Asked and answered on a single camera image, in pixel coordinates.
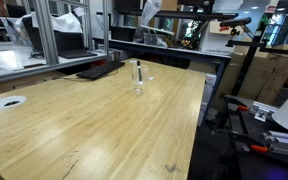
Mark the clear stemmed glass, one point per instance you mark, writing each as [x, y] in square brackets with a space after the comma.
[139, 85]

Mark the black laptop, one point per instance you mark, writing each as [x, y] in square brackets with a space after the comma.
[69, 41]

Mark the thick aluminium frame post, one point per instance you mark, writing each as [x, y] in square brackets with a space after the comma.
[48, 33]

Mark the white plastic bag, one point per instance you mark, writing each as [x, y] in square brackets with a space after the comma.
[65, 23]

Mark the black bar camera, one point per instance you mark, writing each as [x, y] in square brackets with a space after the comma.
[235, 22]

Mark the black camera stand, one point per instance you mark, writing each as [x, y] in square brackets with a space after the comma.
[247, 63]

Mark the aluminium extrusion bar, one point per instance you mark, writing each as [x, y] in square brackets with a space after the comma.
[285, 143]

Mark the thin aluminium frame post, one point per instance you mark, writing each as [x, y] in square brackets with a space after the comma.
[89, 23]
[105, 26]

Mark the tall cardboard box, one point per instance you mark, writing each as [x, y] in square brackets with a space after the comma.
[280, 76]

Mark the large cardboard box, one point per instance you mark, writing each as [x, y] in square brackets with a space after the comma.
[259, 78]

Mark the black computer keyboard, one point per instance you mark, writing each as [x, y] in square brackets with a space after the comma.
[100, 70]

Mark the aluminium corner bracket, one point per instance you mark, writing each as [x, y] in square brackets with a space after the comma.
[262, 112]

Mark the black Expo marker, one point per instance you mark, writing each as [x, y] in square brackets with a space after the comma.
[139, 70]

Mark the white box under table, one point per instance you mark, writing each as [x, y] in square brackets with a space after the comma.
[206, 96]

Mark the white box with print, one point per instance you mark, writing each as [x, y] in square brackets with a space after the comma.
[214, 41]

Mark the dark workbench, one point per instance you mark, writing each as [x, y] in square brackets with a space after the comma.
[170, 50]

